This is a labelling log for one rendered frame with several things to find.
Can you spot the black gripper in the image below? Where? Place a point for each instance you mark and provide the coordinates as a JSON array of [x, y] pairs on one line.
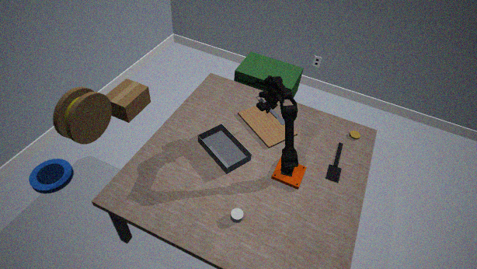
[[270, 102]]

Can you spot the yellow round disc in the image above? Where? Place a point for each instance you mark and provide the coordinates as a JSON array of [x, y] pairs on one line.
[[354, 134]]

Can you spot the white short cylinder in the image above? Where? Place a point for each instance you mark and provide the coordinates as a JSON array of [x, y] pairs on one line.
[[236, 215]]

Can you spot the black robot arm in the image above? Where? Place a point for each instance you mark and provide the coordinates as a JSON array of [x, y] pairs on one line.
[[289, 158]]

